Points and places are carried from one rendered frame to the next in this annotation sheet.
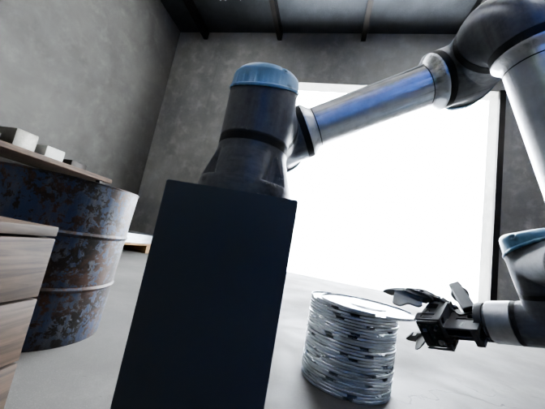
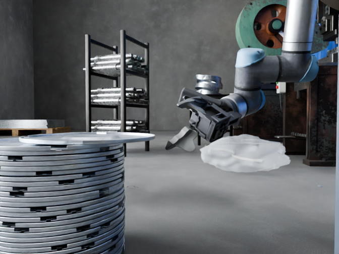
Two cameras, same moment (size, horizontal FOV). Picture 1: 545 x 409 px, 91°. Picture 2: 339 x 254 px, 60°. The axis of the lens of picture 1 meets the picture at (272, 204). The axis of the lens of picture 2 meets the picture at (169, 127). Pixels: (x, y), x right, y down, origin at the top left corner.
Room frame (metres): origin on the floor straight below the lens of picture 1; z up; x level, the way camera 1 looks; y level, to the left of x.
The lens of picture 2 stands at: (0.83, 0.33, 0.30)
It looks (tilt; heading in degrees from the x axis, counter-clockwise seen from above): 2 degrees down; 260
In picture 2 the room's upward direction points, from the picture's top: straight up
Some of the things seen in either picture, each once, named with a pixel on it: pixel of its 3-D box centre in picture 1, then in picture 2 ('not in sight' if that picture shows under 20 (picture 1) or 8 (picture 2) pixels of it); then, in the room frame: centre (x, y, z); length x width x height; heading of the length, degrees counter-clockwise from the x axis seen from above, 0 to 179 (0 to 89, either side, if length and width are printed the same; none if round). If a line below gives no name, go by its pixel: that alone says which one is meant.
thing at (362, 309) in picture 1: (366, 305); (91, 137); (0.89, -0.35, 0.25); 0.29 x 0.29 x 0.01
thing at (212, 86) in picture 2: not in sight; (209, 108); (-0.22, -2.90, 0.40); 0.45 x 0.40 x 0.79; 90
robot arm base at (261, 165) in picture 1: (248, 172); not in sight; (0.43, 0.05, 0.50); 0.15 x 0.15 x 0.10
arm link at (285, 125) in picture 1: (262, 110); not in sight; (0.44, 0.05, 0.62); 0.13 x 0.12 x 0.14; 167
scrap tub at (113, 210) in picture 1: (52, 251); not in sight; (0.92, 0.69, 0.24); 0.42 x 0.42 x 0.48
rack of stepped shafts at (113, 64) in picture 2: not in sight; (118, 96); (0.82, -2.18, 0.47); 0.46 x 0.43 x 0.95; 148
